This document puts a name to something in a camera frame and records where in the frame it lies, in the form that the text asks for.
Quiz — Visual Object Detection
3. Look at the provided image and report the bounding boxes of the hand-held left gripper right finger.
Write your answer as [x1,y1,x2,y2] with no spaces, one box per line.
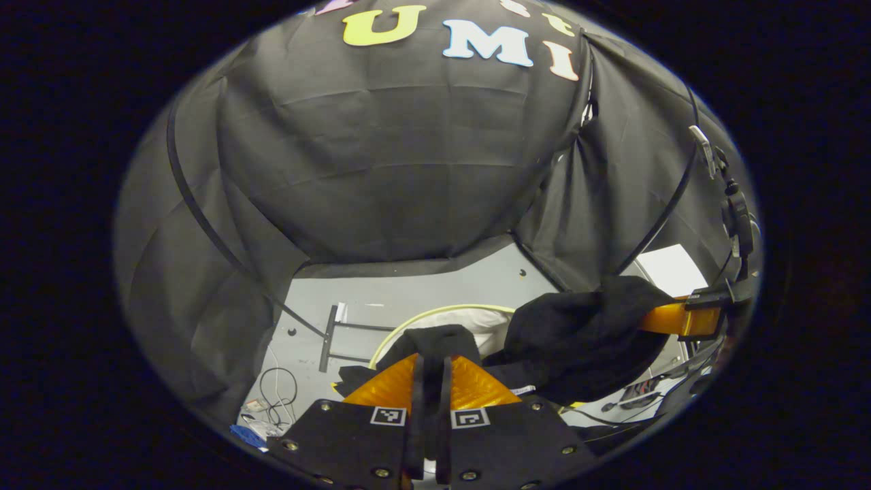
[435,354,600,488]

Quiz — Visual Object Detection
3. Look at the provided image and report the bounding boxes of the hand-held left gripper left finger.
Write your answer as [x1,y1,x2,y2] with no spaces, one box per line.
[267,353,427,488]

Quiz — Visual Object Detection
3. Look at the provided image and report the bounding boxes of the white laundry hamper yellow rim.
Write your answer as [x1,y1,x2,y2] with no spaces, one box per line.
[367,304,519,370]

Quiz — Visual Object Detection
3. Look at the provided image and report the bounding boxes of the black knit garment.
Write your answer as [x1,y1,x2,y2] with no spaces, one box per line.
[333,275,681,409]

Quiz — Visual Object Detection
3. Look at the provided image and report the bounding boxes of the black metal clothes rack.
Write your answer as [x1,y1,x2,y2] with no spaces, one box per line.
[165,85,702,374]

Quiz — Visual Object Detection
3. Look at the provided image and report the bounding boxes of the white paper sheet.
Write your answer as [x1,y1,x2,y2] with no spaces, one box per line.
[635,244,709,298]

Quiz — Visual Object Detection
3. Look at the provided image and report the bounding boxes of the small blue object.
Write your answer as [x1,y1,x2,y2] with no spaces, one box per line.
[230,424,268,449]

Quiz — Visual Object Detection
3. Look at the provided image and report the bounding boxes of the black backdrop cloth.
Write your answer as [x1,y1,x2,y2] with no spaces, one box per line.
[116,0,757,424]

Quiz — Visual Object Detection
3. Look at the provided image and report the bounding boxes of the black floor cable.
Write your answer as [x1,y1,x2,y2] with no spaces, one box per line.
[257,366,300,428]

